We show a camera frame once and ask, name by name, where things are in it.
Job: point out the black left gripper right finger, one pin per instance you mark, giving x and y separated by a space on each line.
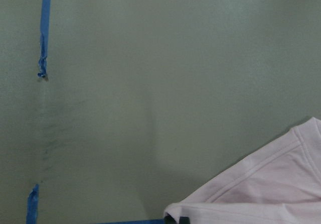
184 220

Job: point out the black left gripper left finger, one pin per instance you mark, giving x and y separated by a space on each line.
169 220

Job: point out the pink printed t-shirt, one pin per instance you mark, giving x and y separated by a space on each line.
279 183

